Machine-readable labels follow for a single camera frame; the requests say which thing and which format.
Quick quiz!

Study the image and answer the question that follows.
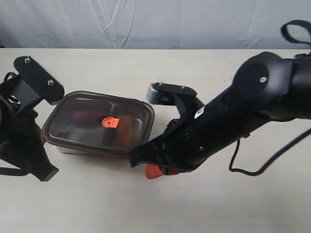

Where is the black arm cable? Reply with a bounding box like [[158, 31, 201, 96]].
[[0, 71, 32, 178], [228, 20, 311, 177]]

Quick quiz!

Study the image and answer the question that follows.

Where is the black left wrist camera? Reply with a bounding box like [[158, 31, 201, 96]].
[[8, 56, 65, 114]]

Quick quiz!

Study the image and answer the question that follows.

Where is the yellow toy cheese wedge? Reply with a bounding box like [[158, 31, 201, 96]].
[[117, 115, 133, 147]]

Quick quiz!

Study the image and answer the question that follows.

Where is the dark transparent lunch box lid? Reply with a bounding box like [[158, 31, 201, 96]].
[[43, 90, 156, 160]]

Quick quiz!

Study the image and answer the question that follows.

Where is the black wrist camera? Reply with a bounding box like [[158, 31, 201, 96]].
[[8, 56, 65, 114], [146, 82, 197, 106]]

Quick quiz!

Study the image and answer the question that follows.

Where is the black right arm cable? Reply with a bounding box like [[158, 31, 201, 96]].
[[228, 20, 311, 177]]

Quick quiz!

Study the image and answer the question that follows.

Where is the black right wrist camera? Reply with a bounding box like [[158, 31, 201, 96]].
[[146, 82, 197, 106]]

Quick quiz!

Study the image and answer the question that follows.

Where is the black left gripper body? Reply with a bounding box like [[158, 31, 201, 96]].
[[0, 96, 42, 170]]

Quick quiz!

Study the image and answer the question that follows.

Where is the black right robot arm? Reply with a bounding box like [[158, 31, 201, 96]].
[[128, 52, 311, 175]]

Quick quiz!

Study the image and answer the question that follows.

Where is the stainless steel lunch box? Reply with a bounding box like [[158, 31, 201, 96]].
[[42, 91, 156, 160]]

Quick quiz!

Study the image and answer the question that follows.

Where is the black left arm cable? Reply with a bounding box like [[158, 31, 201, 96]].
[[0, 71, 32, 178]]

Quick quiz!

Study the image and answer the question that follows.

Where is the blue wrinkled backdrop cloth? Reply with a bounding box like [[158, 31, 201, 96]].
[[0, 0, 311, 49]]

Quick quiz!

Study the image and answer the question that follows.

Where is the red toy sausage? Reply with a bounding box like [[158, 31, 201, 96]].
[[70, 110, 103, 122]]

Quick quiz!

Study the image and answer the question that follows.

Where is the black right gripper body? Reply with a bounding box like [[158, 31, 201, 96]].
[[160, 106, 239, 173]]

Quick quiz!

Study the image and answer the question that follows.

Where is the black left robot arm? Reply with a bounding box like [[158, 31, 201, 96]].
[[0, 86, 59, 182]]

